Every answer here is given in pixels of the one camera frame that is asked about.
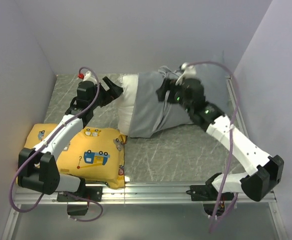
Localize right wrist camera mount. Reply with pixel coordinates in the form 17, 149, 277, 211
175, 62, 197, 86

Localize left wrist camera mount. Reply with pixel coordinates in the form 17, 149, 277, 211
78, 71, 97, 84

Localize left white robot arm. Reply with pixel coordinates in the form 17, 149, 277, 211
16, 76, 126, 201

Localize aluminium mounting rail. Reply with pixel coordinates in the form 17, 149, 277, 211
0, 74, 286, 240

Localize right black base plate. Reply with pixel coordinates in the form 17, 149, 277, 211
185, 183, 224, 202

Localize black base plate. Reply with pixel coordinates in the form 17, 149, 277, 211
185, 183, 224, 202
56, 186, 103, 202

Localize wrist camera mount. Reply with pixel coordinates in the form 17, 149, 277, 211
175, 62, 197, 86
78, 71, 97, 84

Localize yellow cartoon print pillow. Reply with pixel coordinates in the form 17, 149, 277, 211
17, 119, 126, 194

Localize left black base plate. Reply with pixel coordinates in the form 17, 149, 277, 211
56, 186, 103, 202

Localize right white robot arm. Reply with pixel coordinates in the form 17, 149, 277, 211
156, 78, 284, 202

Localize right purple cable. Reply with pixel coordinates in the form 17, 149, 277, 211
183, 61, 240, 233

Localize white pillow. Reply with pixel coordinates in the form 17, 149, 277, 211
116, 74, 139, 136

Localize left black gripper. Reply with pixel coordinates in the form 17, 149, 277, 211
90, 76, 125, 109

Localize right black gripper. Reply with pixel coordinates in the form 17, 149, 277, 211
156, 77, 193, 114

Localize grey pillowcase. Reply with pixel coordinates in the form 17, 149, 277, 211
126, 64, 230, 138

